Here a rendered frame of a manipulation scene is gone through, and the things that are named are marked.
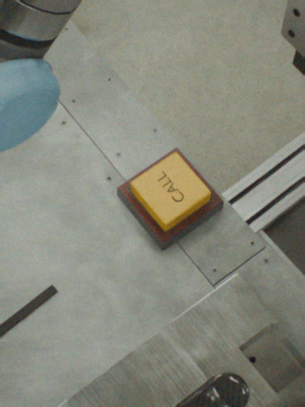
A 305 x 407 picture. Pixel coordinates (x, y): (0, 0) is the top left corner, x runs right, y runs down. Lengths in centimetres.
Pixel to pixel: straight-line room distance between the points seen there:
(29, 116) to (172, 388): 36
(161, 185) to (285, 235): 70
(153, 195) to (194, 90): 104
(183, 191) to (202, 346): 19
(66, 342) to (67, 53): 34
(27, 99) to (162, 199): 43
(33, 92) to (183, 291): 46
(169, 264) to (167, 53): 111
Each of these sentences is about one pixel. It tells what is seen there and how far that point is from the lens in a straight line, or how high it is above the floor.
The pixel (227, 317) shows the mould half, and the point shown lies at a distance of 95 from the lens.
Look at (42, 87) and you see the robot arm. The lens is 63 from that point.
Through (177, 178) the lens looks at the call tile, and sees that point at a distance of 106.
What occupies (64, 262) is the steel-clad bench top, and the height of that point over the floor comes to 80.
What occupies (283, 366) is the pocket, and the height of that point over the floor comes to 86.
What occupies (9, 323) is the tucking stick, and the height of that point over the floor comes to 80.
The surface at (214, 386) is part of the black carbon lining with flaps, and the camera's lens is 93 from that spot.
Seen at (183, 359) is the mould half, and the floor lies 89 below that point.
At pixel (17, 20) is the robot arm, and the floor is 129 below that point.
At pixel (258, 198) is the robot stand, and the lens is 173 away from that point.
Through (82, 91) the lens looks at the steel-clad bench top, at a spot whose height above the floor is 80.
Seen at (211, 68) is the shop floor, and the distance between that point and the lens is 211.
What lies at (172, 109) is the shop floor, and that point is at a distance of 206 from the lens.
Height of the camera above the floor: 179
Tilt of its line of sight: 66 degrees down
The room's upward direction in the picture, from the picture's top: 2 degrees clockwise
